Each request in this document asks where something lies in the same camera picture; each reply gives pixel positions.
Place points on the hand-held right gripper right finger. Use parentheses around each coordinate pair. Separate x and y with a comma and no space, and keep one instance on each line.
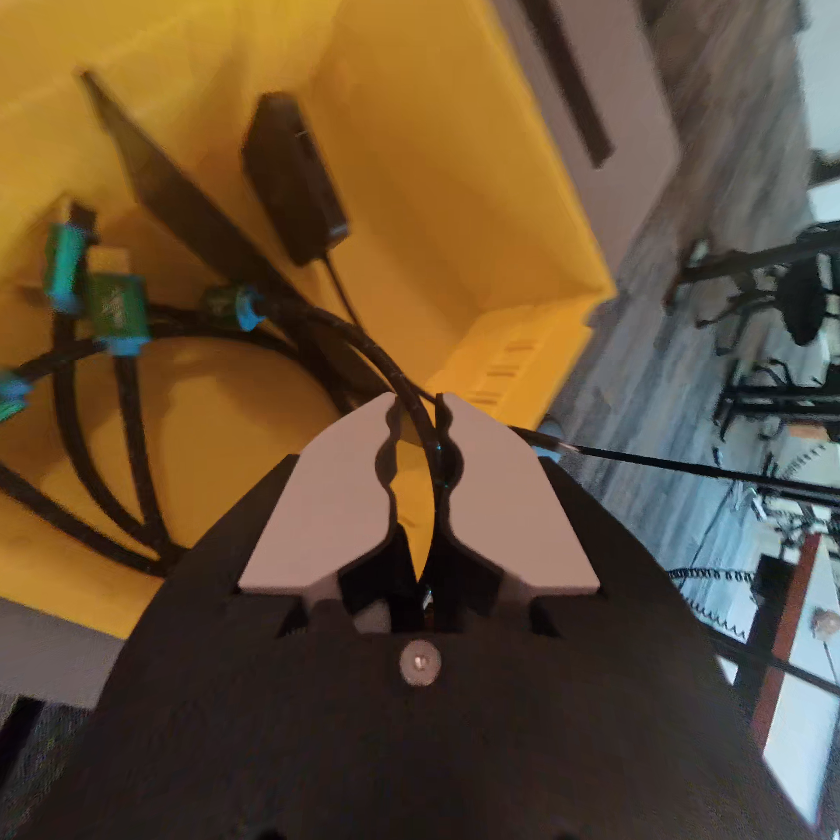
(512,518)

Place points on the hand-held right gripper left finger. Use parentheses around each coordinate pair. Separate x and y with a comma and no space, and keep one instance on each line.
(321,512)

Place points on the grey multiport hub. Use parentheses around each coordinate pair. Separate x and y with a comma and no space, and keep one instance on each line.
(289,170)

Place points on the yellow plastic bin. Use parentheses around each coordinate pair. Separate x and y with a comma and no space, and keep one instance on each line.
(426,131)

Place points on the wooden desk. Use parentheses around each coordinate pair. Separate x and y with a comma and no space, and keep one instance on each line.
(794,656)

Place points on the black flat strip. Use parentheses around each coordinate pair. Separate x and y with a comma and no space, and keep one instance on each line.
(170,190)

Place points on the black office chair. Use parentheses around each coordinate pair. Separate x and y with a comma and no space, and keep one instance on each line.
(800,302)

